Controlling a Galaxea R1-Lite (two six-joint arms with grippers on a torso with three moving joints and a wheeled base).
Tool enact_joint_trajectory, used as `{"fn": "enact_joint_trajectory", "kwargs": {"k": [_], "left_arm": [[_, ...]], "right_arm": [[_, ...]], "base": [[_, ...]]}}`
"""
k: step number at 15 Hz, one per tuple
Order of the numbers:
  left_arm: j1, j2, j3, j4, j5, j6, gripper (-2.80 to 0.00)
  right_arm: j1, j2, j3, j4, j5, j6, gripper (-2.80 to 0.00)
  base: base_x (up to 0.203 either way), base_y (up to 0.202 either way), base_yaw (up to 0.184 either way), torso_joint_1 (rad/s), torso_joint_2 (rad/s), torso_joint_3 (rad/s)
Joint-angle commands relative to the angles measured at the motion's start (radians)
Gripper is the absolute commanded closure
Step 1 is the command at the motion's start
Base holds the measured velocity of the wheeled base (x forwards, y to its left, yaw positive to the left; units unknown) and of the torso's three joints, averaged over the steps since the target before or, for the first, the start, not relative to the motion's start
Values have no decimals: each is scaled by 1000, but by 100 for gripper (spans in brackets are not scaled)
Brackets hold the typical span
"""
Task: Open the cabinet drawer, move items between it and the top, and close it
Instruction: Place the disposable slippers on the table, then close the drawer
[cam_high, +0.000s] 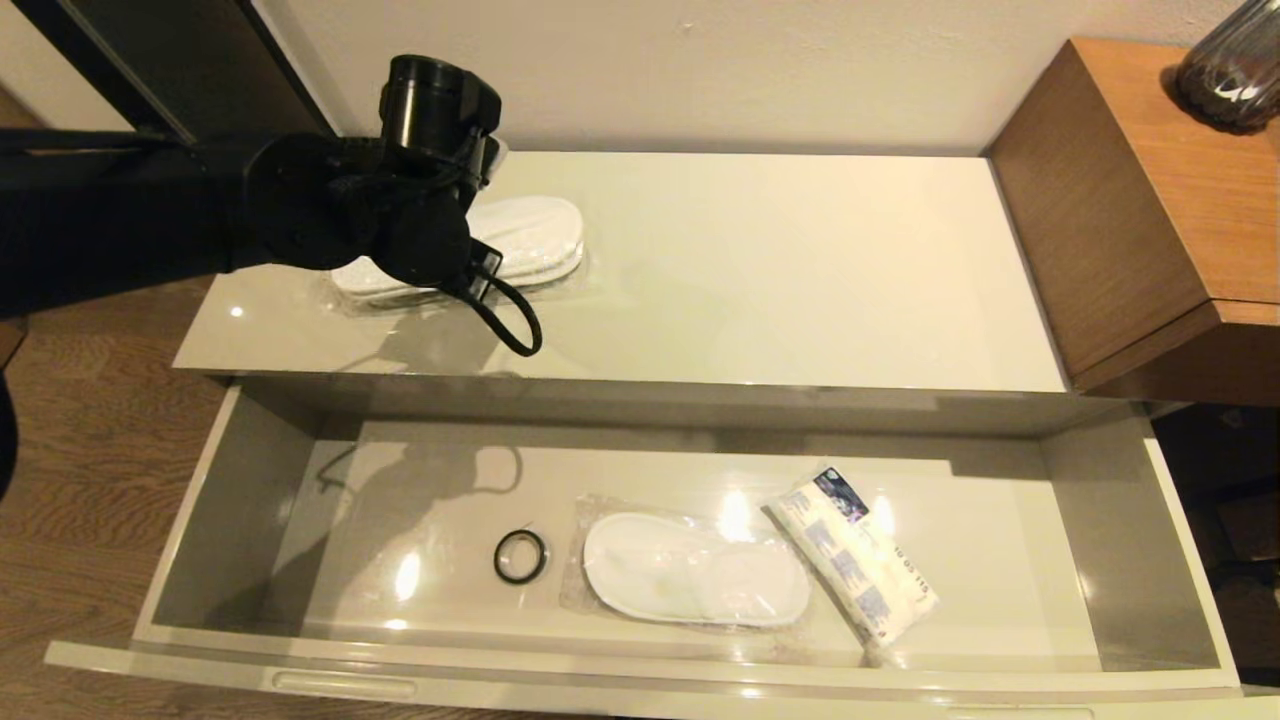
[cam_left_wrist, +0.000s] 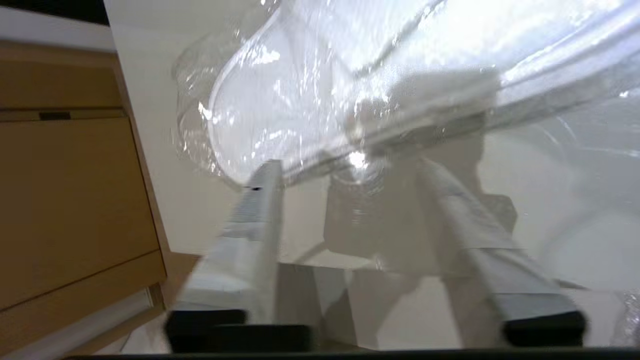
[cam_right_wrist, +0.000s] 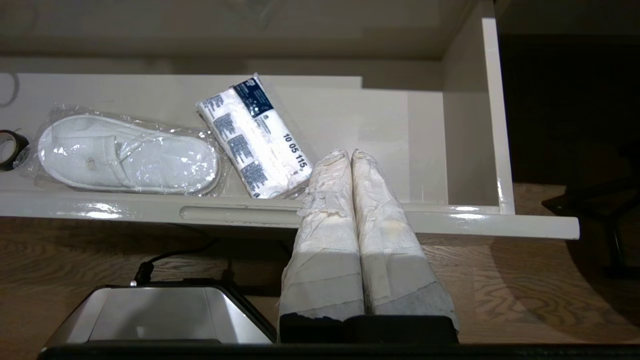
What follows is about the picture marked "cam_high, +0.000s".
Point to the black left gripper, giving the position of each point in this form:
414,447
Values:
425,240

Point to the white slippers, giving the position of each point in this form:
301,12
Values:
690,575
530,240

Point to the white cabinet drawer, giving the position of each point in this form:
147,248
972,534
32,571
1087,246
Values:
430,480

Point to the white blue printed tissue pack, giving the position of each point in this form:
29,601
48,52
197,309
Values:
865,570

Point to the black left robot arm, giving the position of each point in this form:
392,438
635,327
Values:
150,210

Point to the dark sliding door panel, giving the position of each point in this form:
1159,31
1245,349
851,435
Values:
200,60

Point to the brown wooden furniture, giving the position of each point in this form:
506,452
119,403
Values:
8,342

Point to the brown wooden side table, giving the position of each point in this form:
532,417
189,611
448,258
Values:
1130,180

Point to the dark ribbed glass vase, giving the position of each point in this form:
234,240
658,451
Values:
1235,70

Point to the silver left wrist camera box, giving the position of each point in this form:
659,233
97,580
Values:
495,162

